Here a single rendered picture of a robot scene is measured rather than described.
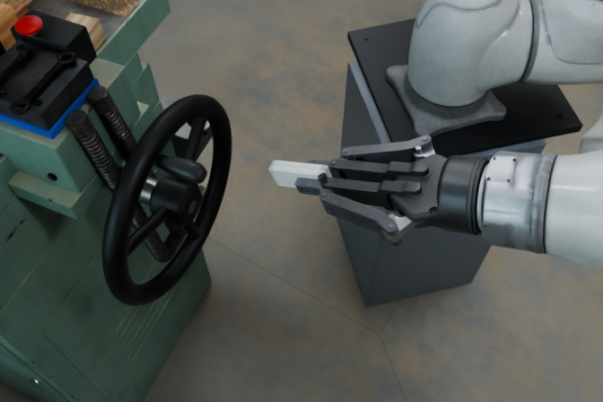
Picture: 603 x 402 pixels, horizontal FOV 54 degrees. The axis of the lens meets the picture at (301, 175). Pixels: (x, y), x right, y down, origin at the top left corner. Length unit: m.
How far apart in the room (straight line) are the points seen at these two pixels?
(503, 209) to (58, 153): 0.47
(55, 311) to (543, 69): 0.87
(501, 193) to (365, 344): 1.07
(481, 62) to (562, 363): 0.89
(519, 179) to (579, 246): 0.07
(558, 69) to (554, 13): 0.10
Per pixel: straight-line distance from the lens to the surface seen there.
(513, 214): 0.54
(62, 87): 0.70
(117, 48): 0.91
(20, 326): 0.96
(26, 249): 0.89
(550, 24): 1.04
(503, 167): 0.55
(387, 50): 1.27
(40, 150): 0.72
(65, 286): 1.01
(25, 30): 0.75
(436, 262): 1.48
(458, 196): 0.55
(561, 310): 1.73
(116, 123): 0.75
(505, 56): 1.03
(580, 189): 0.53
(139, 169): 0.67
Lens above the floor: 1.47
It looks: 55 degrees down
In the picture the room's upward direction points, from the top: straight up
